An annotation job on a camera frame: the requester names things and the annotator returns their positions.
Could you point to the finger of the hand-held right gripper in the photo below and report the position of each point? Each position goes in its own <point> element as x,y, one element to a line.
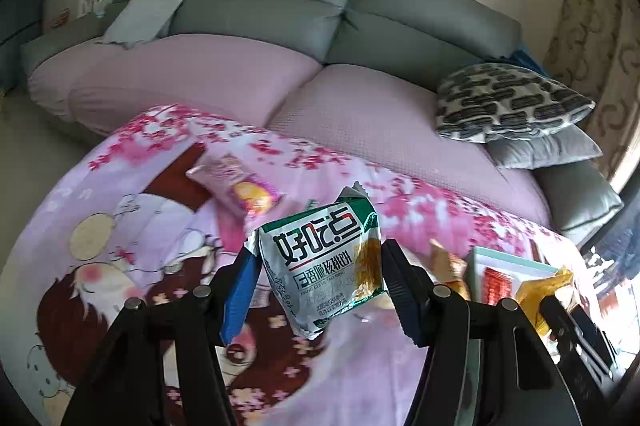
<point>592,336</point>
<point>557,321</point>

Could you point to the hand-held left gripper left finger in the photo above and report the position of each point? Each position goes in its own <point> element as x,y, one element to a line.
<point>240,301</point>

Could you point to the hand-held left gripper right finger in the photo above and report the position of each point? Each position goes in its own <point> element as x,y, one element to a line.
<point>405,301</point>

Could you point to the yellow snack packet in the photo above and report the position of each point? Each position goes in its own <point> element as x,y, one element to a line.
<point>540,291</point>

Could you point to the red patterned snack packet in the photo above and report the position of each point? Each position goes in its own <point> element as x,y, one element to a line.
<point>497,286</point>

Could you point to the green white cookie packet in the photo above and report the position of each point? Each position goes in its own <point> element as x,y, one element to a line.
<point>320,266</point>

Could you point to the pink cake roll packet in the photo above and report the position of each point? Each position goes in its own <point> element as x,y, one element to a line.
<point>225,176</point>

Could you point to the printed cartoon blanket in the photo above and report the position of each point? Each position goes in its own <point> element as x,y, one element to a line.
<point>125,216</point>

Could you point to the grey pillow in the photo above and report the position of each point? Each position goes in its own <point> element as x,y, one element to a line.
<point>545,151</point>

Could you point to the black white patterned pillow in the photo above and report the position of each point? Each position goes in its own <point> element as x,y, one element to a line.
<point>505,101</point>

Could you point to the pink sofa seat cover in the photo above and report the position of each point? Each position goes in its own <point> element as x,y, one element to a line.
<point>200,71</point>

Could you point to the patterned beige curtain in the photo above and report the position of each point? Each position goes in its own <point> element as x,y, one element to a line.
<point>590,31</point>

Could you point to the grey sofa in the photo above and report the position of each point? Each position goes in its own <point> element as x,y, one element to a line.
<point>275,11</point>

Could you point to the light grey cushion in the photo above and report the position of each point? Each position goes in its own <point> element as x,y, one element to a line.
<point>145,13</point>

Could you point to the teal cabinet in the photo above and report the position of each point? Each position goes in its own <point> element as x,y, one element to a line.
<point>20,6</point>

